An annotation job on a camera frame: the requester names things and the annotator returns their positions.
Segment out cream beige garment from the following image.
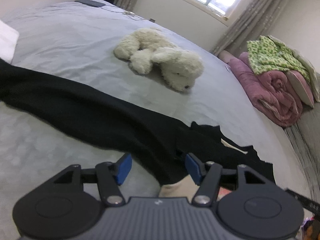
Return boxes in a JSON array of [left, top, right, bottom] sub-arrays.
[[158, 139, 249, 202]]

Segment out black garment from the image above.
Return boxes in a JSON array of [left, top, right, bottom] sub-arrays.
[[1, 61, 274, 185]]

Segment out pink rolled quilt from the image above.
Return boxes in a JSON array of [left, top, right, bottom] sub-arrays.
[[218, 50, 303, 127]]

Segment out pink white pillow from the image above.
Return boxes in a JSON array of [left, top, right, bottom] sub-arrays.
[[286, 70, 314, 108]]

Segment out cream plush toy dog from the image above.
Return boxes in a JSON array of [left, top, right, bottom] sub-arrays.
[[113, 28, 204, 92]]

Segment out light blue bed sheet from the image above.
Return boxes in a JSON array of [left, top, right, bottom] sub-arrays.
[[1, 2, 310, 239]]

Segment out green patterned cloth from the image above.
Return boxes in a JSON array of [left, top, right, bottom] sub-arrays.
[[247, 36, 310, 83]]

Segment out white folded garment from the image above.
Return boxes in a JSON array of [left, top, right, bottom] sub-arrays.
[[0, 20, 20, 63]]

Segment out dark blue flat device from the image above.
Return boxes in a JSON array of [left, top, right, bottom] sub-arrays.
[[76, 0, 106, 8]]

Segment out grey right curtain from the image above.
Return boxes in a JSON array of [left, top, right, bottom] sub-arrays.
[[210, 0, 289, 56]]

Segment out white charging cable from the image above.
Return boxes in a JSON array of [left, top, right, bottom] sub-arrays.
[[101, 4, 156, 23]]

